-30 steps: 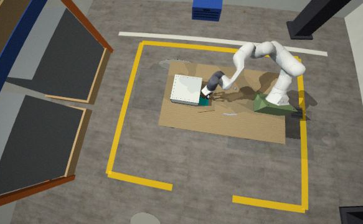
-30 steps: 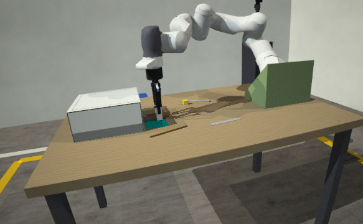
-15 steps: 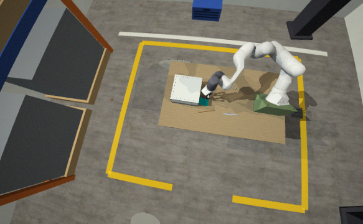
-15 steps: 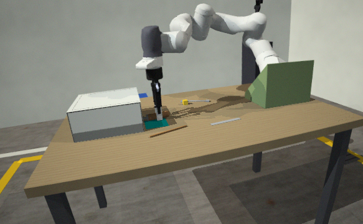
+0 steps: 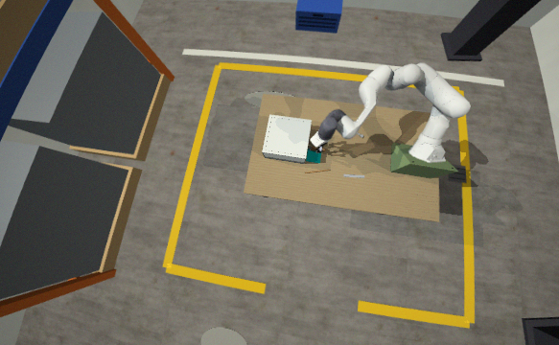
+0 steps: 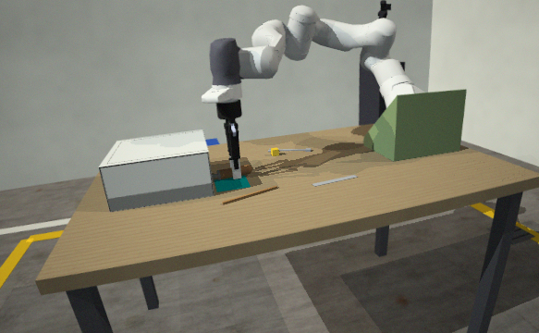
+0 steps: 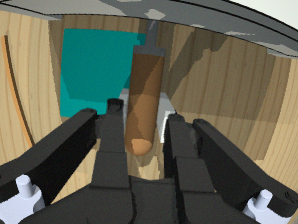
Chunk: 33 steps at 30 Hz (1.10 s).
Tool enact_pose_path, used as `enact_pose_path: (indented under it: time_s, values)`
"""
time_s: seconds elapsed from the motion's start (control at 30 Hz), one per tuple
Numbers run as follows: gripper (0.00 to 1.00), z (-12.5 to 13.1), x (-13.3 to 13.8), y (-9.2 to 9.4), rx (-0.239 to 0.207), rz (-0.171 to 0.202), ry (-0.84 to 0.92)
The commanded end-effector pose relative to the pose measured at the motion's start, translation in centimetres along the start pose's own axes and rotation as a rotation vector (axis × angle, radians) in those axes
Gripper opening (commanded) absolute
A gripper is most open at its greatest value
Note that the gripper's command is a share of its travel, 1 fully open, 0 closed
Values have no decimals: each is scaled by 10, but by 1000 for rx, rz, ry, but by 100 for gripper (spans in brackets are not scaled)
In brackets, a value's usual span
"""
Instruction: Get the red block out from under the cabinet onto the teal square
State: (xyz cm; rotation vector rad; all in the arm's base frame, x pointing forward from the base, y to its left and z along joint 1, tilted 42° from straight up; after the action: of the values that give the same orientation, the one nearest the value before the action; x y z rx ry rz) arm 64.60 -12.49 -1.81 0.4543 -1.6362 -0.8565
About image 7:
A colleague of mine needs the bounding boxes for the wooden handle with grey metal rod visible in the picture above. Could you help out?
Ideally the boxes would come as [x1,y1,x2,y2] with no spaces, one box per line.
[125,20,166,156]

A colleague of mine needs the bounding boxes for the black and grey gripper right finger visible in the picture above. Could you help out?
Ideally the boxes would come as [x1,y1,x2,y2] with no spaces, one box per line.
[157,92,298,224]

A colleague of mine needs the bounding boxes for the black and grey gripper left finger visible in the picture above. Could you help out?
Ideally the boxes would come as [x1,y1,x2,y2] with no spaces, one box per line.
[0,88,133,224]

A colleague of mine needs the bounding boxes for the teal square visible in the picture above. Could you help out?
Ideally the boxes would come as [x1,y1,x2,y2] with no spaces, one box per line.
[60,29,146,117]

